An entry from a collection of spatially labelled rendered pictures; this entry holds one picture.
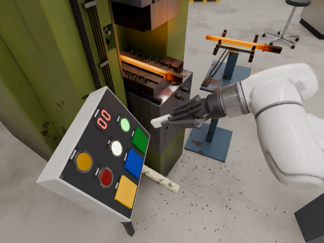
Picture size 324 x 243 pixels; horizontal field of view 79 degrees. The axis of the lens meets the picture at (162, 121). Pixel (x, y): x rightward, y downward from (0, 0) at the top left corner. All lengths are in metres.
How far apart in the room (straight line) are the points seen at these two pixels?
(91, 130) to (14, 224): 1.49
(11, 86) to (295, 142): 1.18
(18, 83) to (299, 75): 1.17
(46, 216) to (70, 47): 1.41
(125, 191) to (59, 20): 0.56
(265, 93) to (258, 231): 1.40
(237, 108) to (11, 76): 1.04
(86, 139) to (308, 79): 0.55
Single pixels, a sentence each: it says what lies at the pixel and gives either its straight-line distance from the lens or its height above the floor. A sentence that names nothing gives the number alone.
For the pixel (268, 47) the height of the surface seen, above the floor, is 1.04.
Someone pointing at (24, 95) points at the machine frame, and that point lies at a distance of 1.28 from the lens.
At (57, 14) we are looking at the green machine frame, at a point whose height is 1.39.
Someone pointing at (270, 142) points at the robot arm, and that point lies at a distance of 0.46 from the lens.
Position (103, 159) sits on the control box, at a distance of 0.60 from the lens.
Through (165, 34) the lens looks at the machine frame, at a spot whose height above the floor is 1.09.
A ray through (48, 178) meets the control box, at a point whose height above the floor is 1.19.
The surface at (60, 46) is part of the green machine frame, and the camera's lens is 0.76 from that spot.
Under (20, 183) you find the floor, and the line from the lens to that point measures 2.15.
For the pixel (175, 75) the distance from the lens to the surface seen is 1.04.
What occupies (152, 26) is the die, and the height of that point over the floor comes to 1.28.
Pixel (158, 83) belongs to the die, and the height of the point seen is 0.98.
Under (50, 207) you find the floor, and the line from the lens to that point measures 1.91.
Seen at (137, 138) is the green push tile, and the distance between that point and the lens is 0.73.
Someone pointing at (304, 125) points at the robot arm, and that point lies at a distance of 0.48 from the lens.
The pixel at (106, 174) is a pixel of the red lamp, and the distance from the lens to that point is 0.59.
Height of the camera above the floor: 1.60
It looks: 47 degrees down
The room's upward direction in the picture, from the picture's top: straight up
